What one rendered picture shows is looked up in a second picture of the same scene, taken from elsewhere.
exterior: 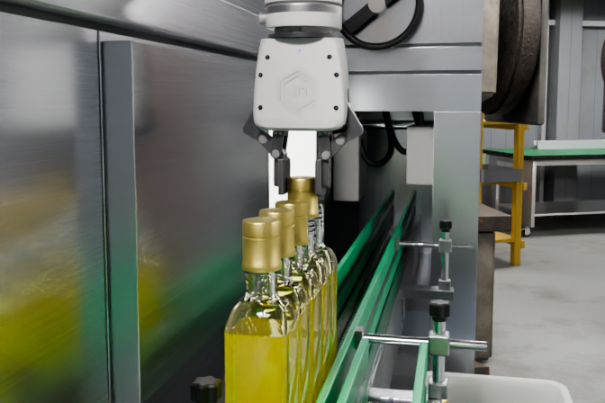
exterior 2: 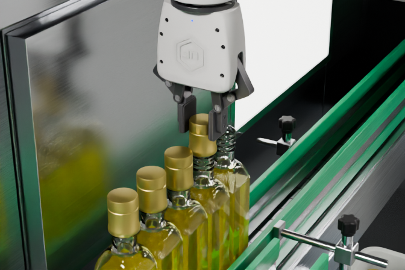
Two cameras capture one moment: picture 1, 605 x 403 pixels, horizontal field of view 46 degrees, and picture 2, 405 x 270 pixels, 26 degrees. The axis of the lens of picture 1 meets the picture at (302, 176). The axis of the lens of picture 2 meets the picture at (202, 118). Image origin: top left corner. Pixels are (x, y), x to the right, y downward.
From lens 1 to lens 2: 51 cm
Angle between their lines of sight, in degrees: 26
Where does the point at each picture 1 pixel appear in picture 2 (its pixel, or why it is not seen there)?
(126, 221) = (31, 170)
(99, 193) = (9, 150)
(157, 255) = (64, 186)
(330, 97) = (217, 65)
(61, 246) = not seen: outside the picture
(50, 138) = not seen: outside the picture
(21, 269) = not seen: outside the picture
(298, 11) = not seen: outside the picture
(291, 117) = (185, 75)
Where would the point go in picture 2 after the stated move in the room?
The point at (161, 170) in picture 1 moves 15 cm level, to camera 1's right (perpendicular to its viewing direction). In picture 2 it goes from (67, 120) to (187, 138)
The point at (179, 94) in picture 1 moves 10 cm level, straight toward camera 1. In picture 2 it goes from (90, 47) to (66, 79)
